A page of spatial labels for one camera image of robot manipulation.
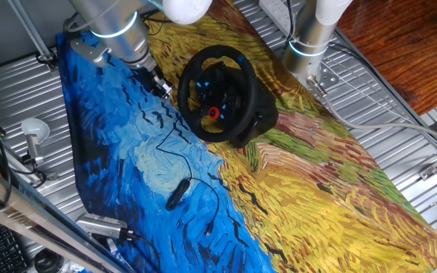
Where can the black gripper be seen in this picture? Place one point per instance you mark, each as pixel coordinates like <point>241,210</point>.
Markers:
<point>152,77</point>

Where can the black racing steering wheel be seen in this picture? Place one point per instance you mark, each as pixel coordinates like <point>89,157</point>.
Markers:
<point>249,95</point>

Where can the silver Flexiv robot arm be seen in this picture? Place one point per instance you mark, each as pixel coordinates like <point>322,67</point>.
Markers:
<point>120,30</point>

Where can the white power strip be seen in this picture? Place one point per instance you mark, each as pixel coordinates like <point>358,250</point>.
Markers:
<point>275,13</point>

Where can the painted wheat field mat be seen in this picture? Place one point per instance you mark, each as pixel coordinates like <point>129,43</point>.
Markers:
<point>317,208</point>

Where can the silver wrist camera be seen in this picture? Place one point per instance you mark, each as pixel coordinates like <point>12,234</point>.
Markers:
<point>89,53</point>

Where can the aluminium frame pole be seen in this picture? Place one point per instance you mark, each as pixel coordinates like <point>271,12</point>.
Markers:
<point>29,26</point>

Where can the silver depth camera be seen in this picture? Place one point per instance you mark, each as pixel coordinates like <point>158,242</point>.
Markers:
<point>101,225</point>

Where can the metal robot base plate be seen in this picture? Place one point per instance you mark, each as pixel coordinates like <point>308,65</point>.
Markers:
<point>330,77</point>

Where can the aluminium frame beam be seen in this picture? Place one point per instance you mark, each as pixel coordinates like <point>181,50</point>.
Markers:
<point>32,223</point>

